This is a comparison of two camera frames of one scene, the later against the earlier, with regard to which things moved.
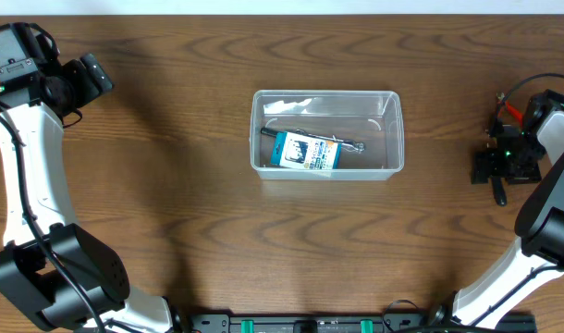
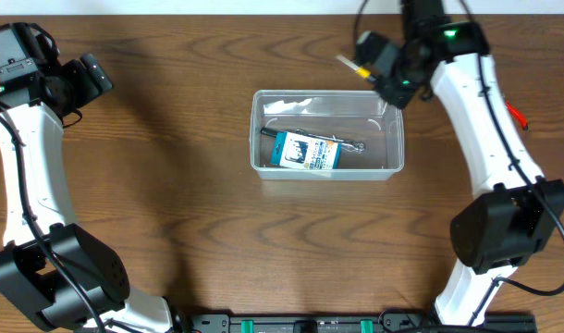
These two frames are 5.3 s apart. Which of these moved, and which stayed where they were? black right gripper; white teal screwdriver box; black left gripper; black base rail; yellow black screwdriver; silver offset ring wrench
Moved: yellow black screwdriver; black right gripper
Stayed: white teal screwdriver box; silver offset ring wrench; black left gripper; black base rail
